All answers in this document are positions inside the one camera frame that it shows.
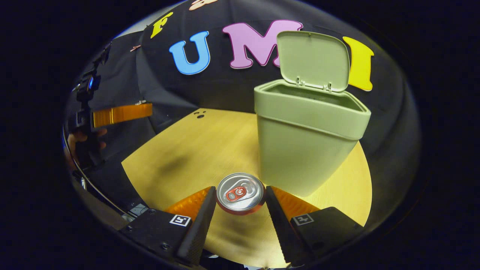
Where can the green desktop garbage bin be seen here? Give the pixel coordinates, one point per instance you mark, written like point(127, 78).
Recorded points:
point(300, 146)

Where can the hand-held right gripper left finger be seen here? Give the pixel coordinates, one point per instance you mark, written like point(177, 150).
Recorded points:
point(197, 228)

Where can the wooden desktop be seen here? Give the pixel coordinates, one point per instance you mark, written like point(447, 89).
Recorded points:
point(210, 142)

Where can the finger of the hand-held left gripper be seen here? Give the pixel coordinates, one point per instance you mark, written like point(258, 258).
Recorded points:
point(123, 113)

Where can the copper cloth clip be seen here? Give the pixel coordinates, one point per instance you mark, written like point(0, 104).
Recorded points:
point(135, 48)

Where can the black backdrop cloth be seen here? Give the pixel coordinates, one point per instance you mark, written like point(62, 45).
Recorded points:
point(210, 90)

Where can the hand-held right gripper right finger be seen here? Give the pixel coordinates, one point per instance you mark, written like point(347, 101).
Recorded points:
point(281, 228)

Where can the red pop can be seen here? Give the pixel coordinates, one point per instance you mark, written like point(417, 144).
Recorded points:
point(240, 193)

